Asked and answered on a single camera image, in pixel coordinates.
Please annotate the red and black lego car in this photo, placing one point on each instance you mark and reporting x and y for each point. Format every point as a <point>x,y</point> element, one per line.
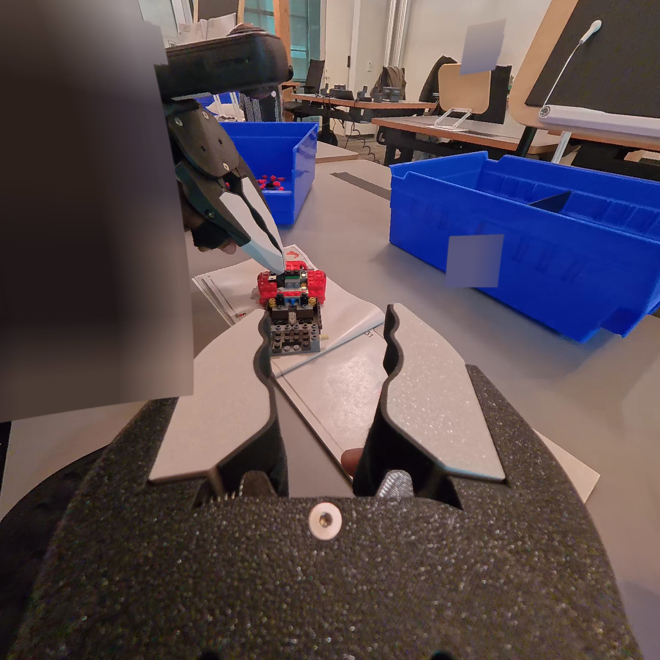
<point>291,335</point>

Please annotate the person's left hand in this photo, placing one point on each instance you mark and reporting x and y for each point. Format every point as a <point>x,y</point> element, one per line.
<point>193,219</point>

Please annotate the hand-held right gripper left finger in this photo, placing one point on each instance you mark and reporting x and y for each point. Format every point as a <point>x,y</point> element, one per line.
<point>221,412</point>

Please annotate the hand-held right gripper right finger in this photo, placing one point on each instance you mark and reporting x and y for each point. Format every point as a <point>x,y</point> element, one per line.
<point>438,412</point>

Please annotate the black office chair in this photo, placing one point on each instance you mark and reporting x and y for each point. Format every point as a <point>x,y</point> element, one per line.
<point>314,75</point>
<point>433,82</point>

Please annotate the lego instruction booklet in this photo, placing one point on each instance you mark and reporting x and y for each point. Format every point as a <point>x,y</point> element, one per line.
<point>335,392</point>

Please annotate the grey tape strip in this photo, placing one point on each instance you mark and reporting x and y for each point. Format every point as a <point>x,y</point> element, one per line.
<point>361,185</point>

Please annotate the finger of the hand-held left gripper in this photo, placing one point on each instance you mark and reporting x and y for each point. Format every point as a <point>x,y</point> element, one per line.
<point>247,232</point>
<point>263,211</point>

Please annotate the small wooden board on stand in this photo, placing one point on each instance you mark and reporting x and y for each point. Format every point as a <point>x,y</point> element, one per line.
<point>464,87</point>

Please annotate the blue divided plastic bin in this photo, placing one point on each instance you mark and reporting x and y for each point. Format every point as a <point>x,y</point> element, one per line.
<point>541,309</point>

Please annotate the white bar lamp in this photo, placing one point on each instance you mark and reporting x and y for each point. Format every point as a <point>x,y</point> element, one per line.
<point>593,119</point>

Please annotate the pile of red lego pieces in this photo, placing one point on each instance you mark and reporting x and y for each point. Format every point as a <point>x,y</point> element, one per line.
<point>270,183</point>

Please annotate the tilted wooden-edged black board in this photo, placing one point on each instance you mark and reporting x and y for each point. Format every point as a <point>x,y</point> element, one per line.
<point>608,62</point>

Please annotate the black dimpled cushion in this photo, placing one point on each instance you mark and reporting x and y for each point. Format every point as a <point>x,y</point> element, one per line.
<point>31,515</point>

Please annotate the wooden office desk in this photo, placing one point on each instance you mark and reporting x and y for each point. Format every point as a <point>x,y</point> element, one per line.
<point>412,126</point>
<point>361,103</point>

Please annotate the person's right hand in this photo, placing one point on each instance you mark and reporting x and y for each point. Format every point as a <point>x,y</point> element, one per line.
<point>353,461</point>

